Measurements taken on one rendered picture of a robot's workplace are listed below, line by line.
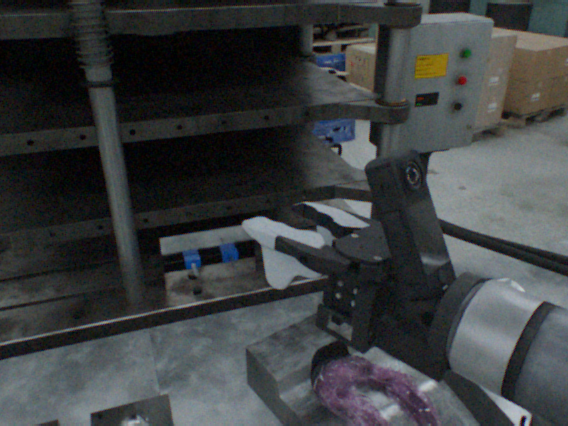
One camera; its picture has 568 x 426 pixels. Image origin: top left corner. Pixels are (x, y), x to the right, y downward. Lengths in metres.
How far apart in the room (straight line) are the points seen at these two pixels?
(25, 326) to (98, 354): 0.26
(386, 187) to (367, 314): 0.10
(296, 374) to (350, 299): 0.68
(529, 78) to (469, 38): 3.85
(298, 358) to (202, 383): 0.24
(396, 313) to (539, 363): 0.12
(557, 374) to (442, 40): 1.36
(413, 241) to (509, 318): 0.08
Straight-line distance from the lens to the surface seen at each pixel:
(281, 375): 1.10
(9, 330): 1.56
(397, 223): 0.40
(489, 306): 0.39
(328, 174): 1.62
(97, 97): 1.27
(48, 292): 1.66
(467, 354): 0.39
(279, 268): 0.47
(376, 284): 0.42
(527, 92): 5.60
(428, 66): 1.65
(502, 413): 1.15
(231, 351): 1.31
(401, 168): 0.40
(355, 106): 1.46
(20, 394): 1.35
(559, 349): 0.38
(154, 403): 1.13
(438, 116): 1.73
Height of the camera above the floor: 1.70
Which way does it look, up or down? 28 degrees down
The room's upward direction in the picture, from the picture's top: straight up
